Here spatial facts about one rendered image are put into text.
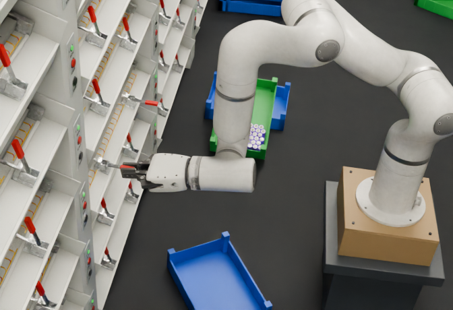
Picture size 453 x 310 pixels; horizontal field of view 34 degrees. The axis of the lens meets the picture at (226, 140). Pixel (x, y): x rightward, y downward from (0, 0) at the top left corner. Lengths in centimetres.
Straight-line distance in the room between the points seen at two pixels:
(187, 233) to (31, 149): 110
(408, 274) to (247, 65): 79
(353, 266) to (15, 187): 102
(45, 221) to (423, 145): 91
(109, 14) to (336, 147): 128
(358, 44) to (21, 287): 86
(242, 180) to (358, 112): 125
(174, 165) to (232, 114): 26
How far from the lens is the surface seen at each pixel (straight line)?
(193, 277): 230
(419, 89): 180
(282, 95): 295
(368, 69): 168
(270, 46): 156
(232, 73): 159
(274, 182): 260
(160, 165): 185
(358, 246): 203
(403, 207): 202
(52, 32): 133
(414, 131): 180
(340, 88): 306
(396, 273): 206
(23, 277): 146
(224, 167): 179
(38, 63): 129
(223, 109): 166
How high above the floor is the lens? 182
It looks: 42 degrees down
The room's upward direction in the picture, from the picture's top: 5 degrees clockwise
